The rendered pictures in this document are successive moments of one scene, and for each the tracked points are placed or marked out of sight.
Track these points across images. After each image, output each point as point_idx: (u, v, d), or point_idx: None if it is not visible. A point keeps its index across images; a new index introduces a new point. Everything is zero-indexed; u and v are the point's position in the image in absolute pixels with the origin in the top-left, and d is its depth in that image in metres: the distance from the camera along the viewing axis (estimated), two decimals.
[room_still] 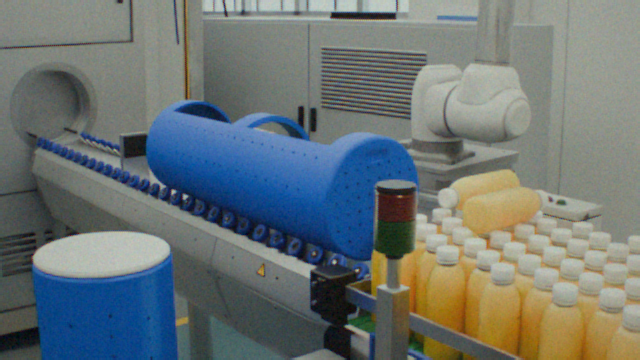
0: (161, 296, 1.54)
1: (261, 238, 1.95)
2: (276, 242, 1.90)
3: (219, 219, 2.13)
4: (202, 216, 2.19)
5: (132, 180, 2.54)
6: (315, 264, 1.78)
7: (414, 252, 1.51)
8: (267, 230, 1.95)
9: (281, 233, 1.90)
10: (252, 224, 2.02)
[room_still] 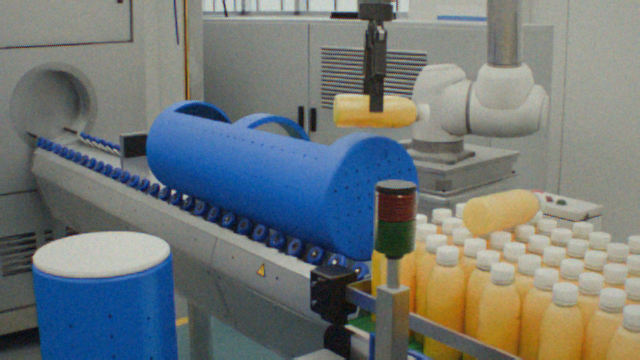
0: (161, 296, 1.54)
1: (261, 238, 1.95)
2: (276, 242, 1.90)
3: (219, 219, 2.13)
4: (202, 216, 2.19)
5: (132, 180, 2.54)
6: (315, 264, 1.78)
7: (414, 252, 1.51)
8: (267, 230, 1.95)
9: (281, 233, 1.90)
10: (252, 224, 2.02)
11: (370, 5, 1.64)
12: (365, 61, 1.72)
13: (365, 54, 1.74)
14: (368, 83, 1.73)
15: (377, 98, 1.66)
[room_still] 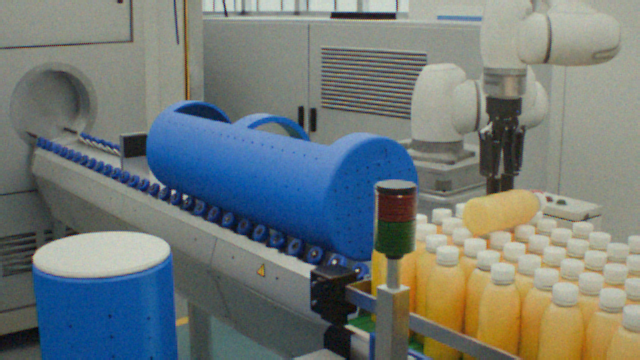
0: (161, 296, 1.54)
1: (261, 238, 1.95)
2: (276, 242, 1.90)
3: (219, 219, 2.13)
4: (202, 216, 2.19)
5: (132, 180, 2.54)
6: (315, 264, 1.78)
7: (414, 252, 1.51)
8: (267, 230, 1.95)
9: (281, 233, 1.90)
10: (252, 224, 2.02)
11: (521, 99, 1.60)
12: (497, 160, 1.60)
13: (491, 154, 1.58)
14: (496, 182, 1.62)
15: None
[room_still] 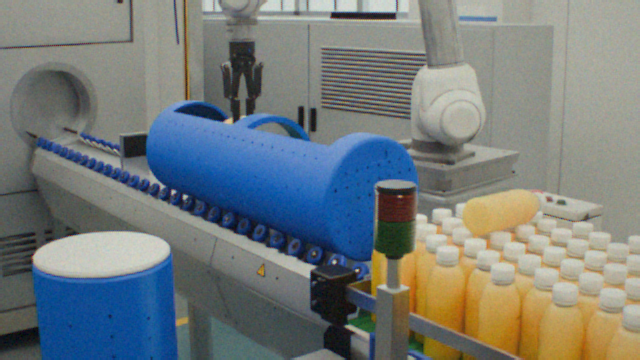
0: (161, 296, 1.54)
1: (261, 238, 1.95)
2: (276, 242, 1.90)
3: (219, 219, 2.13)
4: (202, 216, 2.19)
5: (132, 180, 2.54)
6: (315, 264, 1.78)
7: (414, 252, 1.51)
8: (267, 230, 1.95)
9: (281, 233, 1.90)
10: (252, 224, 2.02)
11: (255, 42, 2.21)
12: (236, 87, 2.21)
13: (230, 81, 2.20)
14: (238, 103, 2.23)
15: (250, 112, 2.27)
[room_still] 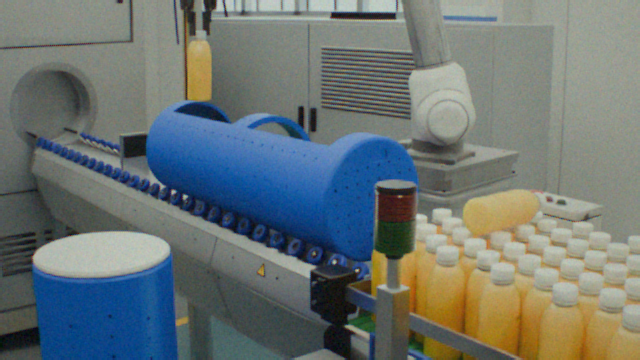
0: (161, 296, 1.54)
1: (261, 238, 1.95)
2: (276, 242, 1.90)
3: (219, 219, 2.13)
4: (202, 216, 2.19)
5: (132, 180, 2.54)
6: (315, 264, 1.78)
7: (414, 252, 1.51)
8: (267, 230, 1.95)
9: (281, 233, 1.90)
10: (252, 224, 2.02)
11: None
12: None
13: None
14: (194, 15, 2.24)
15: (206, 24, 2.28)
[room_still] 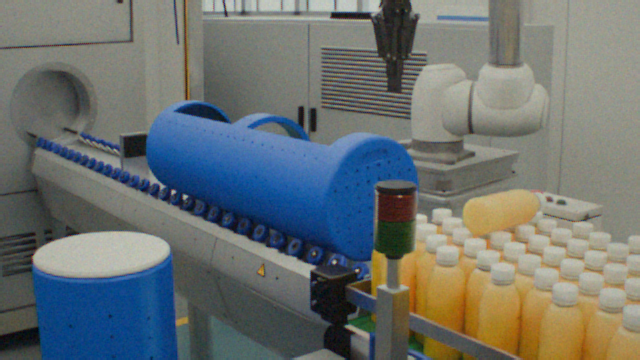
0: (161, 296, 1.54)
1: (261, 238, 1.95)
2: (276, 242, 1.90)
3: (219, 219, 2.13)
4: (202, 216, 2.19)
5: (132, 180, 2.54)
6: (315, 264, 1.78)
7: (414, 252, 1.51)
8: (267, 230, 1.95)
9: (281, 233, 1.90)
10: (252, 224, 2.02)
11: None
12: (396, 42, 1.68)
13: (404, 34, 1.68)
14: (393, 65, 1.67)
15: (392, 78, 1.67)
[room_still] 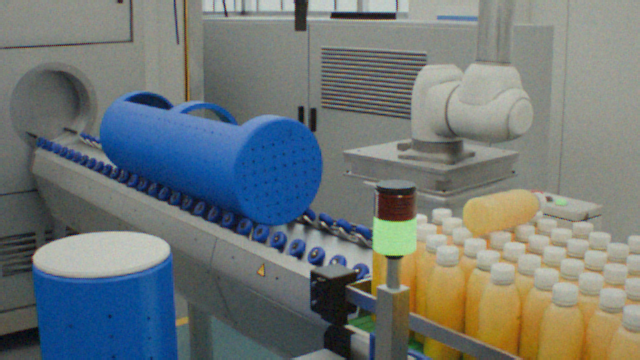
0: (161, 296, 1.54)
1: (265, 232, 1.95)
2: (274, 236, 1.91)
3: None
4: None
5: (133, 178, 2.54)
6: (316, 247, 1.81)
7: (414, 252, 1.51)
8: (266, 225, 1.97)
9: (273, 245, 1.90)
10: (241, 234, 2.02)
11: None
12: None
13: None
14: (302, 7, 1.92)
15: (300, 18, 1.93)
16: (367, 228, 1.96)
